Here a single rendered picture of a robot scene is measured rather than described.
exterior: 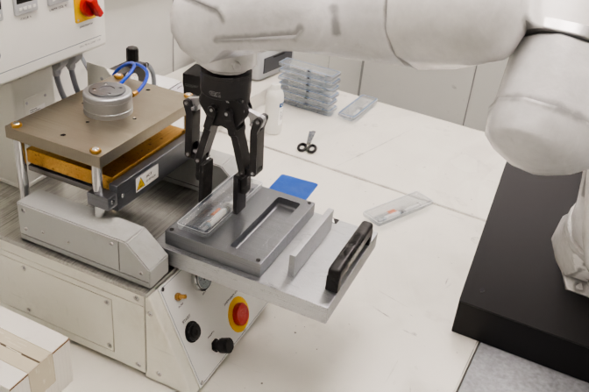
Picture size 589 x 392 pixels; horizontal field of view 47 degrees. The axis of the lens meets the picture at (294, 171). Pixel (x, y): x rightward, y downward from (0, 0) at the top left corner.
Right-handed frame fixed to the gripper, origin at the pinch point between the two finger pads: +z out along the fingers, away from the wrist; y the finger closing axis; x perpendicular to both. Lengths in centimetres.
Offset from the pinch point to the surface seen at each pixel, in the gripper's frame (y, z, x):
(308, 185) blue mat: -6, 28, 54
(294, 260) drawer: 16.3, 3.4, -7.5
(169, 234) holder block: -3.4, 4.4, -9.9
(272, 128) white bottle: -26, 26, 74
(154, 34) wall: -70, 10, 82
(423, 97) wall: -22, 77, 252
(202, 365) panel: 4.3, 25.3, -12.6
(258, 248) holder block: 9.2, 5.5, -4.8
